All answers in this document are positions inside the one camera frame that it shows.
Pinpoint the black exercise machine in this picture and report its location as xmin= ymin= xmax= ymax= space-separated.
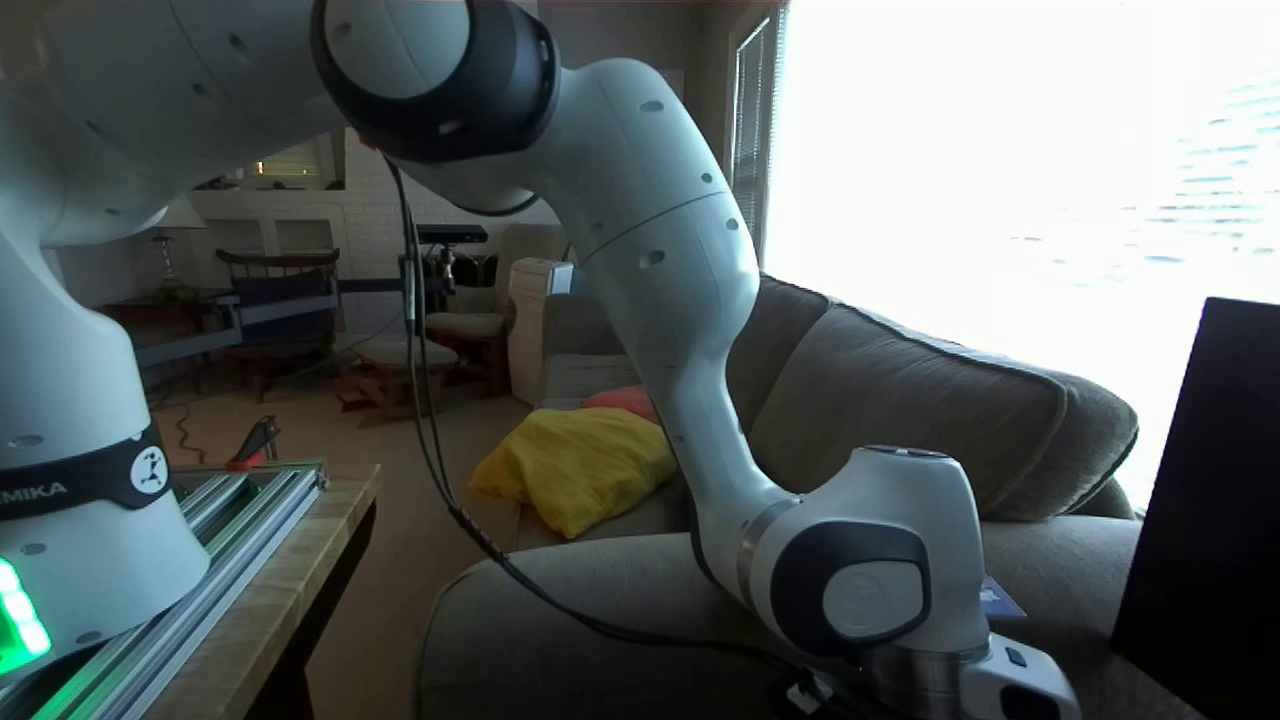
xmin=395 ymin=220 xmax=505 ymax=338

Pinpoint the wooden table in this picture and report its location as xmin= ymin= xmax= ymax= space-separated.
xmin=145 ymin=461 xmax=385 ymax=720

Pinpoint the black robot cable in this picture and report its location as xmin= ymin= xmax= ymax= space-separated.
xmin=381 ymin=152 xmax=855 ymax=690

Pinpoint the dark wooden chair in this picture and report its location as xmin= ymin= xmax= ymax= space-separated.
xmin=213 ymin=243 xmax=343 ymax=399

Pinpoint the red and black floor tool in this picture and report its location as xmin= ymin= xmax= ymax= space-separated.
xmin=223 ymin=412 xmax=286 ymax=471

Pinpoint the grey-green fabric sofa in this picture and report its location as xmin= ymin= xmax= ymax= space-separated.
xmin=412 ymin=271 xmax=1206 ymax=720

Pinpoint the black monitor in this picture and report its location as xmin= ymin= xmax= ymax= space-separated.
xmin=1110 ymin=293 xmax=1280 ymax=720

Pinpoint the window with white frame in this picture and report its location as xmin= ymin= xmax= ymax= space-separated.
xmin=198 ymin=127 xmax=350 ymax=194

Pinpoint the aluminium rail mounting frame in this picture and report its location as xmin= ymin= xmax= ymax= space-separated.
xmin=0 ymin=461 xmax=334 ymax=720

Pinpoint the beige footstool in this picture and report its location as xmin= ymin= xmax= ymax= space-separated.
xmin=334 ymin=334 xmax=434 ymax=423

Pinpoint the yellow blanket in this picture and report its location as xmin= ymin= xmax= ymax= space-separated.
xmin=467 ymin=403 xmax=681 ymax=544

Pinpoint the magazine with blue cover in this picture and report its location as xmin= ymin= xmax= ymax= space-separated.
xmin=977 ymin=575 xmax=1033 ymax=630

